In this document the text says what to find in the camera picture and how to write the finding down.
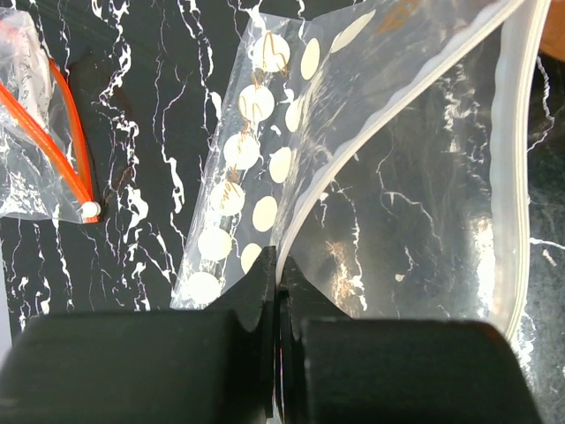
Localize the crumpled orange zip bag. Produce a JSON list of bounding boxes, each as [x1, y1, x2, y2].
[[1, 8, 102, 224]]

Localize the polka dot zip bag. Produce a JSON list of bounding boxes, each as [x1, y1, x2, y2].
[[170, 1, 550, 340]]

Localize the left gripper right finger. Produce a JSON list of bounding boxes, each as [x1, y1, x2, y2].
[[277, 260, 541, 423]]

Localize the orange plastic basket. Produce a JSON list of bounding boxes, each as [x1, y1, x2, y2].
[[540, 0, 565, 62]]

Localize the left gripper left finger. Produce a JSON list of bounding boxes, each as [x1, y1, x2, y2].
[[1, 247, 276, 423]]

